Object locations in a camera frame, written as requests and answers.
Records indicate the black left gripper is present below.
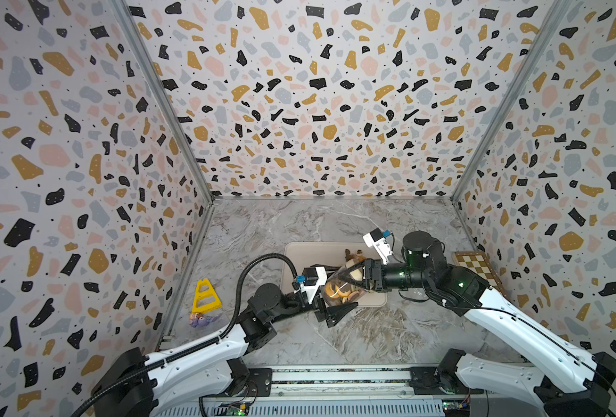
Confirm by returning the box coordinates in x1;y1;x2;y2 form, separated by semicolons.
267;267;356;331

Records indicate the jar with beige lid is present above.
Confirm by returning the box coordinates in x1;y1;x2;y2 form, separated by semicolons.
322;265;355;306

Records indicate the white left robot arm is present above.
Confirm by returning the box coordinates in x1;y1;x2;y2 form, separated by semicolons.
92;283;358;416

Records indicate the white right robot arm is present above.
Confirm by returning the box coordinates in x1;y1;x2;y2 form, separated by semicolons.
335;229;616;416

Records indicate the beige plastic tray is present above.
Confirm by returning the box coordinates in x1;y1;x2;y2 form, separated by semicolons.
280;243;387;308

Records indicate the wooden chessboard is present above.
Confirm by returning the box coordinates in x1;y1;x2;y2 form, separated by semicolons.
452;251;505;294

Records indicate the yellow plastic triangle toy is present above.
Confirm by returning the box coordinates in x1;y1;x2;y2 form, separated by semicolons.
191;279;222;314

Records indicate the small colourful wrapped toy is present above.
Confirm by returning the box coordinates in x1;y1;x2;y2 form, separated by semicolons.
188;313;219;328

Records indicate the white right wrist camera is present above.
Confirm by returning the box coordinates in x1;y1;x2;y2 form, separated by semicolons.
363;229;393;265

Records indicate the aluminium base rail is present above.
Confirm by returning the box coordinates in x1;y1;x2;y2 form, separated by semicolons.
166;365;539;416

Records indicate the black corrugated cable hose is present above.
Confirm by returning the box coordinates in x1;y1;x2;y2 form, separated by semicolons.
70;253;299;417

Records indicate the metal corner post right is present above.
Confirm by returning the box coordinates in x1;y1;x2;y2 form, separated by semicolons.
450;0;570;205

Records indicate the metal corner post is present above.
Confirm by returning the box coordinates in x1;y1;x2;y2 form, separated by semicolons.
109;0;214;206
450;0;570;205

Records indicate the metal corner post left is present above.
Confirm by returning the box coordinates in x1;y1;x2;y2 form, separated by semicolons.
109;0;214;206

